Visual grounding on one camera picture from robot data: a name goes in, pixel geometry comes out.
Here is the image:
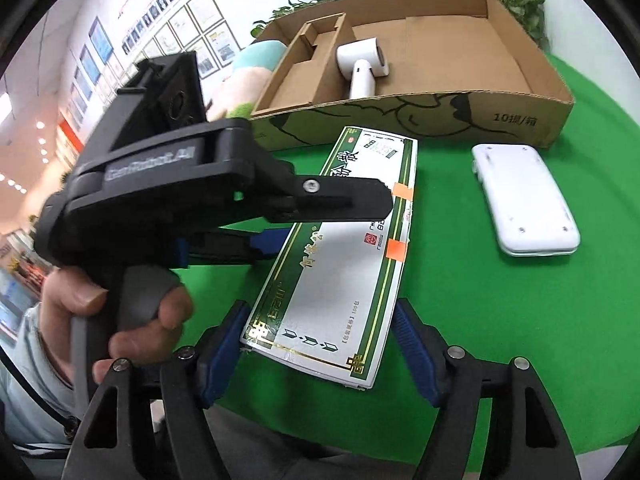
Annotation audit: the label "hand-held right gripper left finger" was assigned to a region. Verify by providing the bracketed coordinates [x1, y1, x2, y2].
[62, 300, 253, 480]

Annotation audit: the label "green and white carton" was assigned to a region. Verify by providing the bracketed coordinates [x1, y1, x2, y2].
[240, 126, 419, 391]

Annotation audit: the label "person's grey trousers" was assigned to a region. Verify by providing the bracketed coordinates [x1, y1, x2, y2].
[150, 395, 446, 480]

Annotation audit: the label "black cable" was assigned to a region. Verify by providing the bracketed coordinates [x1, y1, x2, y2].
[0, 350, 76, 428]

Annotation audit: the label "large shallow cardboard box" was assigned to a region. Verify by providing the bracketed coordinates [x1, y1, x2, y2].
[250, 0, 575, 153]

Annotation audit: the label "wall of framed certificates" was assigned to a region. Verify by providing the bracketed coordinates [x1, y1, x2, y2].
[70, 0, 241, 126]

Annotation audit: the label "person's left hand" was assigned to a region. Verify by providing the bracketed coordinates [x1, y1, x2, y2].
[40, 266, 195, 383]

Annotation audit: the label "green tablecloth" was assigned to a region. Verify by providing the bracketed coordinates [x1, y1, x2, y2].
[215, 52, 640, 466]

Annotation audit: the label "white handheld device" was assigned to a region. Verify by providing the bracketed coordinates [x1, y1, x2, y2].
[336, 36, 390, 101]

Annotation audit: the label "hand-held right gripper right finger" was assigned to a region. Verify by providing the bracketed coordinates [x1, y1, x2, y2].
[392, 297, 583, 480]

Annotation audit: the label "small blue wall poster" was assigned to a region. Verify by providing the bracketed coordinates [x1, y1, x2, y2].
[89, 16, 114, 64]

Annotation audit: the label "white flat plastic device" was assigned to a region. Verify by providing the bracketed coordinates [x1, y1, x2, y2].
[471, 143, 582, 258]

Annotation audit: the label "pink and teal plush toy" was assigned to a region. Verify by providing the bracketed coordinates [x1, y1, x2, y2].
[205, 40, 288, 122]

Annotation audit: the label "narrow cardboard insert tray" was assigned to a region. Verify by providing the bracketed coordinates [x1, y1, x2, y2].
[250, 12, 358, 117]

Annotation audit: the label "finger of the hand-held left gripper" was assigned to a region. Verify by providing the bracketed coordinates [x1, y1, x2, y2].
[172, 227, 293, 269]
[270, 176, 397, 225]

